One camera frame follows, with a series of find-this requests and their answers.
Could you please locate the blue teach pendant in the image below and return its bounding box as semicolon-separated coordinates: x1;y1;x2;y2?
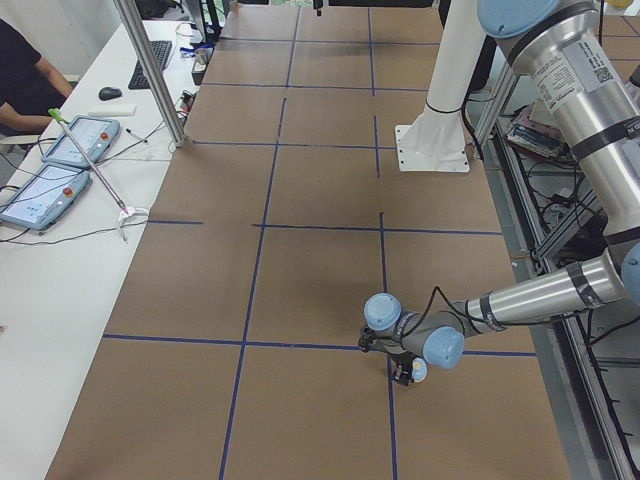
1;163;90;231
42;115;120;168

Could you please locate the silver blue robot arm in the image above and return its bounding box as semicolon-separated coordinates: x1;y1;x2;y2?
359;1;639;385

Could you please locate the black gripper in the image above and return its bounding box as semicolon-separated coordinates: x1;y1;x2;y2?
388;352;413;386

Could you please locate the blue white service bell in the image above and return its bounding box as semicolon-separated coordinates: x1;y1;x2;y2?
411;357;428;383

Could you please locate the long silver grabber stick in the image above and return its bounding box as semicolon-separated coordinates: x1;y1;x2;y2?
48;108;150;242

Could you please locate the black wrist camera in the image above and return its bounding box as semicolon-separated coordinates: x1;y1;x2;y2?
358;326;385;353

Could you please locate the aluminium frame post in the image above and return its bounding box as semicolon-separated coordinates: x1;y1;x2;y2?
113;0;186;148

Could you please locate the black marker pen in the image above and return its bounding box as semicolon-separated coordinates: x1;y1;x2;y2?
125;128;149;145

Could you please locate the black computer mouse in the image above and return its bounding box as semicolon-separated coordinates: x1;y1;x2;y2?
98;87;122;101

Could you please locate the stack of magazines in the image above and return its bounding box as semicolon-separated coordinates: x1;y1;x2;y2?
506;101;568;158

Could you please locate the black computer keyboard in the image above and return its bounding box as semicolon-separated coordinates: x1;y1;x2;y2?
127;39;174;91

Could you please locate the upper blue teach pendant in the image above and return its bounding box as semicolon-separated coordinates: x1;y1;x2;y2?
42;115;120;168

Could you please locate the lower blue teach pendant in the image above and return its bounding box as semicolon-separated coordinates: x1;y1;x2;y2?
1;163;90;231

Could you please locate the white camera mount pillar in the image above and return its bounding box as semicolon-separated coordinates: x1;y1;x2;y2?
394;0;496;173

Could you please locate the seated person in black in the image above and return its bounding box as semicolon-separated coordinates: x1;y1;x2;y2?
1;20;73;136

